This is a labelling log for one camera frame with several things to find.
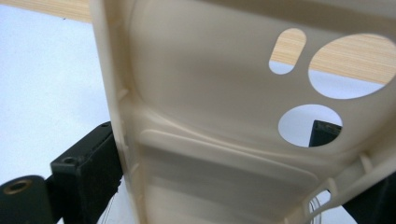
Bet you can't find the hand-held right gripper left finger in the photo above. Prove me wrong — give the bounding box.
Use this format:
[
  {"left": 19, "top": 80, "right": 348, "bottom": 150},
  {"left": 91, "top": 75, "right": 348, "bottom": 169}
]
[{"left": 49, "top": 120, "right": 123, "bottom": 224}]

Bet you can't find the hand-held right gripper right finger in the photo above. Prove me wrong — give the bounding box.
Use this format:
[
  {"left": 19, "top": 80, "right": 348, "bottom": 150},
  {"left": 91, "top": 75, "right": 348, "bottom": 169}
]
[{"left": 308, "top": 119, "right": 396, "bottom": 224}]

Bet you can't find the small colourful packet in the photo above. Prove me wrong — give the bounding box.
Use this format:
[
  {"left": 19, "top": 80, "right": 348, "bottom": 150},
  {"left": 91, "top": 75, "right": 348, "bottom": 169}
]
[{"left": 89, "top": 0, "right": 396, "bottom": 224}]

